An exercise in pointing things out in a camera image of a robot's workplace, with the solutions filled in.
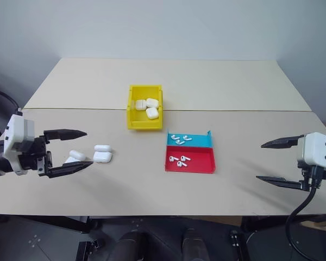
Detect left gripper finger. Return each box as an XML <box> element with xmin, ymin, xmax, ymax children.
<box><xmin>44</xmin><ymin>151</ymin><xmax>95</xmax><ymax>179</ymax></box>
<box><xmin>43</xmin><ymin>129</ymin><xmax>87</xmax><ymax>142</ymax></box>

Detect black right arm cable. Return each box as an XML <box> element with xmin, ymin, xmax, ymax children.
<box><xmin>285</xmin><ymin>166</ymin><xmax>321</xmax><ymax>261</ymax></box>

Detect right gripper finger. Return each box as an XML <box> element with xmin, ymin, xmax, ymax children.
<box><xmin>255</xmin><ymin>175</ymin><xmax>310</xmax><ymax>191</ymax></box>
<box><xmin>260</xmin><ymin>134</ymin><xmax>305</xmax><ymax>150</ymax></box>

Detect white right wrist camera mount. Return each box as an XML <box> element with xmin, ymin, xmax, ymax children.
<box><xmin>296</xmin><ymin>132</ymin><xmax>326</xmax><ymax>173</ymax></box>

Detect blue plastic tray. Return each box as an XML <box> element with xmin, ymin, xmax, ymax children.
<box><xmin>166</xmin><ymin>129</ymin><xmax>214</xmax><ymax>149</ymax></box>

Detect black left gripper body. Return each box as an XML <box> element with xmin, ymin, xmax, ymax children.
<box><xmin>17</xmin><ymin>135</ymin><xmax>49</xmax><ymax>177</ymax></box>

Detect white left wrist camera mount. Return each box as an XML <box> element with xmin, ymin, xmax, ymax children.
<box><xmin>2</xmin><ymin>113</ymin><xmax>35</xmax><ymax>175</ymax></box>

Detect yellow plastic bin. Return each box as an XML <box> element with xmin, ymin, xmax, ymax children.
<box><xmin>127</xmin><ymin>84</ymin><xmax>164</xmax><ymax>132</ymax></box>

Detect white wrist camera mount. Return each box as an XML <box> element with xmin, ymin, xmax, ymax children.
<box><xmin>2</xmin><ymin>113</ymin><xmax>35</xmax><ymax>175</ymax></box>
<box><xmin>296</xmin><ymin>132</ymin><xmax>326</xmax><ymax>173</ymax></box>

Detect red plastic tray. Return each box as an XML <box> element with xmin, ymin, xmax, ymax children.
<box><xmin>165</xmin><ymin>145</ymin><xmax>217</xmax><ymax>173</ymax></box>

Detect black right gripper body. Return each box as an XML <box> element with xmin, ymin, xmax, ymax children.
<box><xmin>299</xmin><ymin>163</ymin><xmax>326</xmax><ymax>189</ymax></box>

